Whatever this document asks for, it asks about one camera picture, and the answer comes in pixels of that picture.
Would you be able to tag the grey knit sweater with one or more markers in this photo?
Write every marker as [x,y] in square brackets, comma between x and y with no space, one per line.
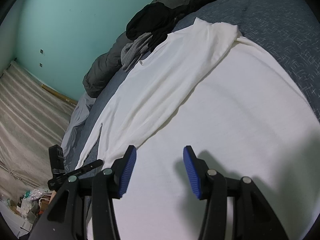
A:
[135,50]

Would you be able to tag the wooden frame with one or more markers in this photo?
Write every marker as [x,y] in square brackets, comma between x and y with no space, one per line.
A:
[60,95]

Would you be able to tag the light grey sheet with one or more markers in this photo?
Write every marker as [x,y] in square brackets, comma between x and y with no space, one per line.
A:
[77,120]

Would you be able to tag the bed with blue sheet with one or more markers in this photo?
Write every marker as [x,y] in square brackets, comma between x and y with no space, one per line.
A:
[275,17]

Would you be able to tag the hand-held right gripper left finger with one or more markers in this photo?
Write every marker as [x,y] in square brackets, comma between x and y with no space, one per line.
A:
[127,172]

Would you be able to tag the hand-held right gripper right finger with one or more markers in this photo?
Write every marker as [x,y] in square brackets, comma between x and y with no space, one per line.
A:
[192,172]

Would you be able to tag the dark grey rolled duvet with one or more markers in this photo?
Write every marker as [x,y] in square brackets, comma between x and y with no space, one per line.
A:
[105,67]

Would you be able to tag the white t-shirt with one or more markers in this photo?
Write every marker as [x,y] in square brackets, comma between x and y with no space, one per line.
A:
[225,105]

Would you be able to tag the black garment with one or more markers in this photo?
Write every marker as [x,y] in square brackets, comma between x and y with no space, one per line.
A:
[150,17]

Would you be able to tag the beige striped curtain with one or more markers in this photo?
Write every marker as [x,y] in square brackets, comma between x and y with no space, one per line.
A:
[30,125]

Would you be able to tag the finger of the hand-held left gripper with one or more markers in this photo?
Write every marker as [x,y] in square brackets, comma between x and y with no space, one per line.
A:
[90,167]

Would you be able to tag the pile of packaging clutter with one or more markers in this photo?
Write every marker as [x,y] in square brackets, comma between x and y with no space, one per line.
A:
[27,205]

